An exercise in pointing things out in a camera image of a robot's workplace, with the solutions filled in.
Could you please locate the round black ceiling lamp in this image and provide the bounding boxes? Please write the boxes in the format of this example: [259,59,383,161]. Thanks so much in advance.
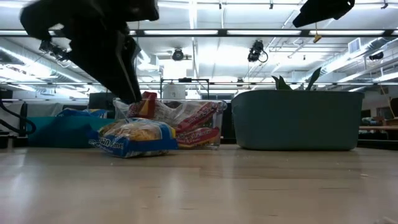
[172,47,185,62]

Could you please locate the white background container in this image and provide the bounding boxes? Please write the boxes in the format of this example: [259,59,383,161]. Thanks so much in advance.
[163,83,187,100]

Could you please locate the black overhead camera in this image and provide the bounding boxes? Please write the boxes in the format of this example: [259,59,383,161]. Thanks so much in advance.
[248,39,269,63]

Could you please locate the yellow hanging cord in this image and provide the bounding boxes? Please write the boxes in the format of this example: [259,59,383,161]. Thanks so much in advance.
[313,22,323,44]

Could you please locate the blue plastic bin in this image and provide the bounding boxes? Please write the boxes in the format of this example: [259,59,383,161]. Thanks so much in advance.
[27,116,116,148]

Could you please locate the blue ramen pack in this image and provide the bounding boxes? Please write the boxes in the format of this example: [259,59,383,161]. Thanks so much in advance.
[88,118,179,159]
[55,108,109,119]

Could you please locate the wooden background table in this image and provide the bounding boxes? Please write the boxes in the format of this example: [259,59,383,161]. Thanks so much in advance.
[359,125,398,132]

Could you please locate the black looped cable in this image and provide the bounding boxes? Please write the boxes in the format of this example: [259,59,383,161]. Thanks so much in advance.
[0,99,37,137]

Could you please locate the black overhead crossbar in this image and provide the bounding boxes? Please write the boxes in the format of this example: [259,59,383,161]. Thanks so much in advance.
[0,29,398,39]

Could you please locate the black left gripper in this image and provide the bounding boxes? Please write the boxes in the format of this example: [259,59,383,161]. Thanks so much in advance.
[20,0,160,105]

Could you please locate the green potted plant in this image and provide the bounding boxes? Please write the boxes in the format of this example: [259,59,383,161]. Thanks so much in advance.
[271,67,323,92]

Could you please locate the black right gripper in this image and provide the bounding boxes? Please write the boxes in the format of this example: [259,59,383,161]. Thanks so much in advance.
[292,0,356,28]

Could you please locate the ceiling device with cables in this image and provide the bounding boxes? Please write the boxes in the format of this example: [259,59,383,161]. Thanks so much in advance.
[39,39,70,62]

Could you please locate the black monitor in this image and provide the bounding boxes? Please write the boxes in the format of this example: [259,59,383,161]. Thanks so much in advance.
[88,92,116,110]

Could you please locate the grey-green plastic bin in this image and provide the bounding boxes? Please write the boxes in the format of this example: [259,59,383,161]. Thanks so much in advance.
[231,90,365,151]

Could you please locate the clear plastic bin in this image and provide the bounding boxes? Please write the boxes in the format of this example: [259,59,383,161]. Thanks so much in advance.
[113,98,228,149]

